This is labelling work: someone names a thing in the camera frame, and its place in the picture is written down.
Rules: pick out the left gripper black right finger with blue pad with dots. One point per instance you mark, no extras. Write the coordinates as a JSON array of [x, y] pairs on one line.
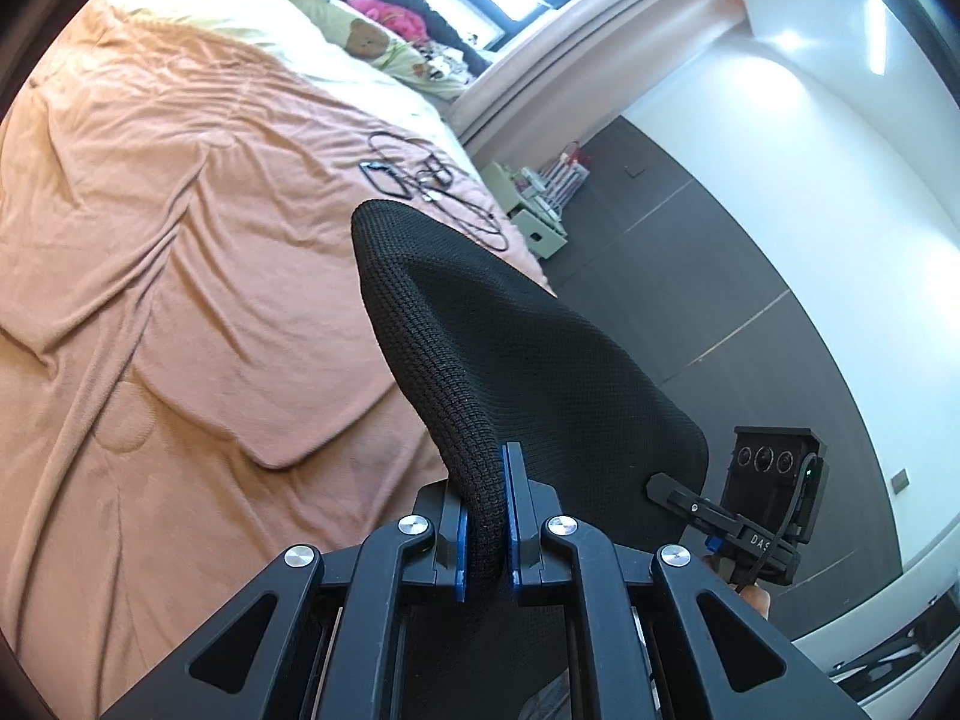
[[529, 504]]

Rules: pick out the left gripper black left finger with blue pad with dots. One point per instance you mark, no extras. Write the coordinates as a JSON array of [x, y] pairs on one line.
[[444, 563]]

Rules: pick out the black pants bear pattern lining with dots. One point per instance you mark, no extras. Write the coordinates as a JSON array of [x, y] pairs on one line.
[[487, 357]]

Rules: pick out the person right hand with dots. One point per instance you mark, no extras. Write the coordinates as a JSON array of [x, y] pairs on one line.
[[757, 598]]

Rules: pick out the white bedside cabinet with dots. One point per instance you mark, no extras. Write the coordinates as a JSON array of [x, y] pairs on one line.
[[535, 200]]

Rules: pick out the orange bed blanket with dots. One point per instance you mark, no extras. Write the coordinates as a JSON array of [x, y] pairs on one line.
[[189, 380]]

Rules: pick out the small black square device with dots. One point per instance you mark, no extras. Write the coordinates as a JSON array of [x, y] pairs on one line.
[[438, 171]]

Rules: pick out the pink curtain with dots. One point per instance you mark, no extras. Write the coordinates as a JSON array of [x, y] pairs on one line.
[[577, 70]]

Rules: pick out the pink cloth pile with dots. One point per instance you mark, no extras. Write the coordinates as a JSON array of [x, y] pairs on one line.
[[395, 18]]

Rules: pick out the black camera box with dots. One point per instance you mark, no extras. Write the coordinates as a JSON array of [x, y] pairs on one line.
[[774, 470]]

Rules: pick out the black rectangular frame device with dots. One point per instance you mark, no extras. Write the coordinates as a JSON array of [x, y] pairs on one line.
[[386, 180]]

